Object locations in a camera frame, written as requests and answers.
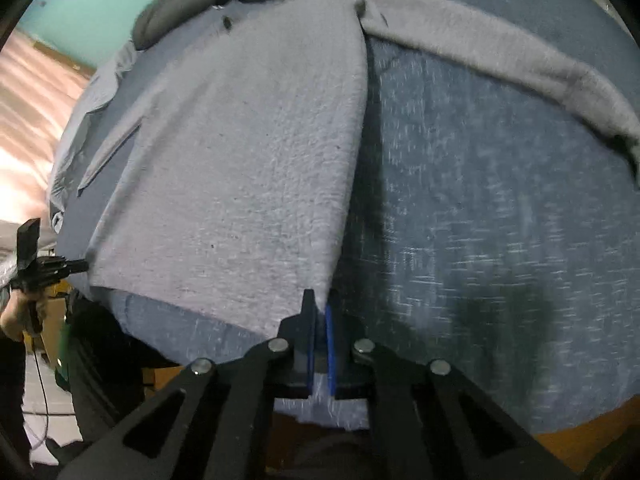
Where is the black cable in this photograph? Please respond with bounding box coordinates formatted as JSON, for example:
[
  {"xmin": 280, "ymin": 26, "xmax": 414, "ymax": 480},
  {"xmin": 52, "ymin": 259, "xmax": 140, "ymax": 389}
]
[{"xmin": 22, "ymin": 332, "xmax": 78, "ymax": 418}]

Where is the person's left hand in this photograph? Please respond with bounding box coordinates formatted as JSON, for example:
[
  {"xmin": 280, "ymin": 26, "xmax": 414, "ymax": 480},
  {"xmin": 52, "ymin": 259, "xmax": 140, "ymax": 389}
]
[{"xmin": 0, "ymin": 287, "xmax": 51, "ymax": 343}]

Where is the blue mottled bed sheet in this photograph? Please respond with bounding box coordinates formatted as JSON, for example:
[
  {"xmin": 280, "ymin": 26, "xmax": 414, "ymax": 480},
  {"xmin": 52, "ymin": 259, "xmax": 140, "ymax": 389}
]
[{"xmin": 55, "ymin": 0, "xmax": 640, "ymax": 436}]

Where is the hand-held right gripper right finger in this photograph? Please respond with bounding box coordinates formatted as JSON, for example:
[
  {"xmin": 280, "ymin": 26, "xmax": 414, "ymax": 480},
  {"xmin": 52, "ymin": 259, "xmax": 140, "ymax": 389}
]
[{"xmin": 324, "ymin": 292, "xmax": 581, "ymax": 480}]

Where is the light blue-grey blanket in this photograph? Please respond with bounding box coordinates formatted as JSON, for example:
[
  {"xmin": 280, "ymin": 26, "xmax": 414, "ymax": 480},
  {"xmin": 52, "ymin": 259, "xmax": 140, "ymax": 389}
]
[{"xmin": 47, "ymin": 40, "xmax": 138, "ymax": 233}]

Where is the person's left forearm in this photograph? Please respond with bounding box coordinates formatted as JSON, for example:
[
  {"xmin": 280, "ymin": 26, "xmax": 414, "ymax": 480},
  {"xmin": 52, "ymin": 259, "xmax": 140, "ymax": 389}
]
[{"xmin": 0, "ymin": 332, "xmax": 31, "ymax": 456}]

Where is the grey knit sweater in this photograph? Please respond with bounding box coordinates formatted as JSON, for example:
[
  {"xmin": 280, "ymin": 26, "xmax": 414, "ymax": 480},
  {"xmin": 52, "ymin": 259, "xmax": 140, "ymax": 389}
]
[{"xmin": 77, "ymin": 0, "xmax": 640, "ymax": 341}]

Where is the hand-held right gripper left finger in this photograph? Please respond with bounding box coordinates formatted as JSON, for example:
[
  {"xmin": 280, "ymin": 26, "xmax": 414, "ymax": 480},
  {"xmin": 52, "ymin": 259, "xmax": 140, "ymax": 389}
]
[{"xmin": 55, "ymin": 289, "xmax": 317, "ymax": 480}]

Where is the wooden window frame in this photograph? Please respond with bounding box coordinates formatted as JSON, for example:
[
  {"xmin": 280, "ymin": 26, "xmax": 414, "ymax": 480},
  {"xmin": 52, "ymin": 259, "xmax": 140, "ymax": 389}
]
[{"xmin": 30, "ymin": 40, "xmax": 97, "ymax": 75}]

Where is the dark grey bolster pillow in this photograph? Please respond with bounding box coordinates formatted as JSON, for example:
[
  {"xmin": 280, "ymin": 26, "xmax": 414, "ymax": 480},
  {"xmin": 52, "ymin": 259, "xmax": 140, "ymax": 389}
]
[{"xmin": 131, "ymin": 0, "xmax": 221, "ymax": 52}]

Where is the pink curtain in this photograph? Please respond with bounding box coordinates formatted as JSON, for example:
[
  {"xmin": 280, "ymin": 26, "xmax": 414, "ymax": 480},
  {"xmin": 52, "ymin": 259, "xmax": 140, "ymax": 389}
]
[{"xmin": 0, "ymin": 27, "xmax": 96, "ymax": 226}]

